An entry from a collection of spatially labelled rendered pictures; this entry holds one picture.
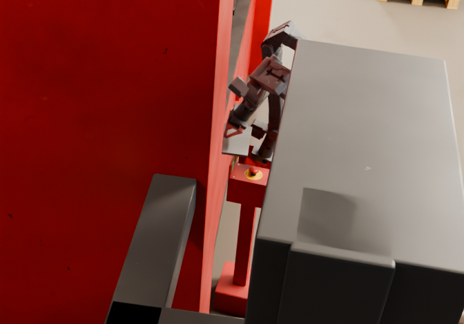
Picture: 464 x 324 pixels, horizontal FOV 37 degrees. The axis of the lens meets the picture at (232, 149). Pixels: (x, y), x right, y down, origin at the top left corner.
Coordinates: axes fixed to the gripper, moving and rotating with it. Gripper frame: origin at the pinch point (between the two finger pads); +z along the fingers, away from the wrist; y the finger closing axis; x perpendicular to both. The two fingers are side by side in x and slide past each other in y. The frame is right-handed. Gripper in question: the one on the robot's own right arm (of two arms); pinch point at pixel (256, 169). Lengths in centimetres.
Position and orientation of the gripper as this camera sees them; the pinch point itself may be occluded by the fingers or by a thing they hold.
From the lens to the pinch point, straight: 286.3
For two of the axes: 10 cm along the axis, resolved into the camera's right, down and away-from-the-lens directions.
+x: -2.3, 5.7, -7.9
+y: -9.2, -4.0, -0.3
